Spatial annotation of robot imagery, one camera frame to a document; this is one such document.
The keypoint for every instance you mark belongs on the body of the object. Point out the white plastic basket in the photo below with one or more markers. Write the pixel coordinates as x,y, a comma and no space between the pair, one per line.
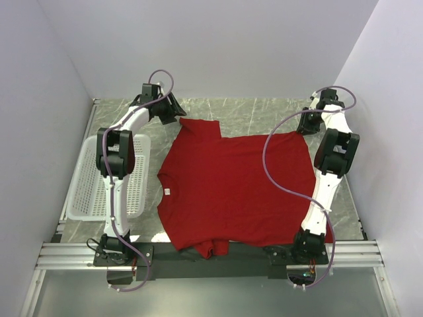
87,198

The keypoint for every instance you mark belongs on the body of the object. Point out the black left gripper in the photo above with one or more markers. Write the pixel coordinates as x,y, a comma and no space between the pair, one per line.
174,110

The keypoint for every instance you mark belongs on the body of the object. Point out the red t shirt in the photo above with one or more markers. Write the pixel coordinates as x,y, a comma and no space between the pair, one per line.
250,189

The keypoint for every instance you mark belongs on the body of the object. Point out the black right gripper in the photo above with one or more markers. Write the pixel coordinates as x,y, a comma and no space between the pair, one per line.
303,125

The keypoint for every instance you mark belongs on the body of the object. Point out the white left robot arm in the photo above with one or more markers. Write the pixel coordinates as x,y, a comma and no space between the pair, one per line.
115,160

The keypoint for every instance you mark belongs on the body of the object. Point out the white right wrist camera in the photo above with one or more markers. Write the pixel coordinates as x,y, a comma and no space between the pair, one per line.
315,99

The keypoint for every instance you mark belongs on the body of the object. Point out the aluminium frame rail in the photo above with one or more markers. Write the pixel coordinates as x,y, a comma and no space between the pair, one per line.
66,283

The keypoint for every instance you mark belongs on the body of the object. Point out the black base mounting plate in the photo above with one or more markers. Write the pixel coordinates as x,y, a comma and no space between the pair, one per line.
241,261

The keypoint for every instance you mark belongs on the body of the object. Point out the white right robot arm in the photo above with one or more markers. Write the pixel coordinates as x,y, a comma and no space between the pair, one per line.
332,162

